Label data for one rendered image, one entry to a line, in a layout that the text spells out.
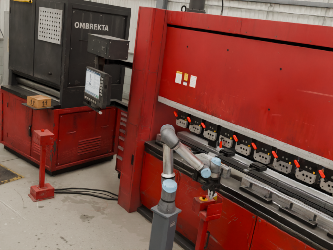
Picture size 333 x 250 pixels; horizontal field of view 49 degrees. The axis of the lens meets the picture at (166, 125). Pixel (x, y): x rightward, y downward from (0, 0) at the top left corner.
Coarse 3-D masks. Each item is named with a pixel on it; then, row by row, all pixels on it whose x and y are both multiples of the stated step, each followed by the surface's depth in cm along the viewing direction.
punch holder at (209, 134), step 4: (208, 124) 346; (212, 124) 342; (216, 124) 339; (208, 128) 346; (212, 128) 343; (216, 128) 339; (220, 128) 342; (204, 132) 350; (208, 132) 346; (212, 132) 343; (216, 132) 340; (220, 132) 344; (204, 136) 351; (208, 136) 347; (212, 136) 343; (216, 136) 342; (212, 140) 344; (216, 140) 344
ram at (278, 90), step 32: (192, 32) 353; (192, 64) 356; (224, 64) 326; (256, 64) 300; (288, 64) 278; (320, 64) 259; (192, 96) 360; (224, 96) 328; (256, 96) 303; (288, 96) 280; (320, 96) 261; (256, 128) 305; (288, 128) 282; (320, 128) 263
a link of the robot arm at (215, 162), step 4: (212, 160) 289; (216, 160) 288; (220, 160) 290; (212, 164) 289; (216, 164) 288; (220, 164) 290; (212, 168) 289; (216, 168) 289; (212, 172) 291; (216, 172) 290
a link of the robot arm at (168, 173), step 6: (162, 126) 286; (168, 126) 280; (168, 150) 284; (168, 156) 285; (168, 162) 287; (168, 168) 288; (162, 174) 292; (168, 174) 289; (174, 174) 292; (162, 180) 292; (174, 180) 292
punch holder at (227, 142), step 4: (224, 128) 331; (224, 132) 331; (228, 132) 328; (232, 132) 324; (236, 132) 326; (220, 136) 335; (224, 136) 332; (228, 136) 328; (232, 136) 325; (236, 136) 328; (220, 140) 336; (224, 140) 332; (228, 140) 328; (232, 140) 326; (224, 144) 332; (228, 144) 328; (232, 144) 328
